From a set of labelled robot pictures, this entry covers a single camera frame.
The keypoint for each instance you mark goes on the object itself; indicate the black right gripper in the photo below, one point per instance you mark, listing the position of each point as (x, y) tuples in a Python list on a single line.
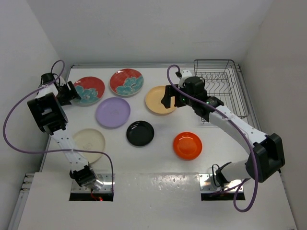
[(169, 93)]

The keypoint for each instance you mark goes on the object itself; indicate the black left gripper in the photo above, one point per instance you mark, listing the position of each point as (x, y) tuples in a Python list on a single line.
[(66, 101)]

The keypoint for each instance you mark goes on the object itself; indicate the red teal floral plate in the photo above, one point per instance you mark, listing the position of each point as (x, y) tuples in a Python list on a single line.
[(90, 89), (126, 82)]

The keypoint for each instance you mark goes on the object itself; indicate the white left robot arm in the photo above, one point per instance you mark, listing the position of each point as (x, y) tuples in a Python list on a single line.
[(50, 117)]

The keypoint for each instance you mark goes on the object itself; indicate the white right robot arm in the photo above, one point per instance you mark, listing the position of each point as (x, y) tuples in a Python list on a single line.
[(265, 152)]

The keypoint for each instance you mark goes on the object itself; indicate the yellow plate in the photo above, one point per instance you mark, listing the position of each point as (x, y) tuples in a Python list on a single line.
[(153, 101)]

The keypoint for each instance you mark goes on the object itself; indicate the purple plate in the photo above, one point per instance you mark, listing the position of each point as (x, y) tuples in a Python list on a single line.
[(113, 112)]

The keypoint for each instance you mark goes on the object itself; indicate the cream bear plate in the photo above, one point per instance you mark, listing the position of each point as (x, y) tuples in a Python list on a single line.
[(89, 139)]

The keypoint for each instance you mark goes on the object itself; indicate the black plate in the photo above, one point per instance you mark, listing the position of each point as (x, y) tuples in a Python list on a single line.
[(140, 133)]

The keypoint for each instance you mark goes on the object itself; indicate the orange plate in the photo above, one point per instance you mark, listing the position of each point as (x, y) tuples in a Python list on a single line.
[(187, 146)]

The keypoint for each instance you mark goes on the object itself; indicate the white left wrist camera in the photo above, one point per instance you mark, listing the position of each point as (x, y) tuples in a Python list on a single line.
[(60, 81)]

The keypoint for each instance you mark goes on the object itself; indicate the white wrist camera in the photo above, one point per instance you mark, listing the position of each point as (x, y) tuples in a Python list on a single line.
[(185, 74), (60, 81)]

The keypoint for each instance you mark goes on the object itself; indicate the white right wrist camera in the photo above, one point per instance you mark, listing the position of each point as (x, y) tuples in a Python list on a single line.
[(185, 74)]

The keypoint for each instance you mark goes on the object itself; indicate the wire dish rack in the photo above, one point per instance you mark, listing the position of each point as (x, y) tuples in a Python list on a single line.
[(222, 80)]

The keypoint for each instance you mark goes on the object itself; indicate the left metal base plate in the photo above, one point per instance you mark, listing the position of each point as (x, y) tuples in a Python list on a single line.
[(103, 184)]

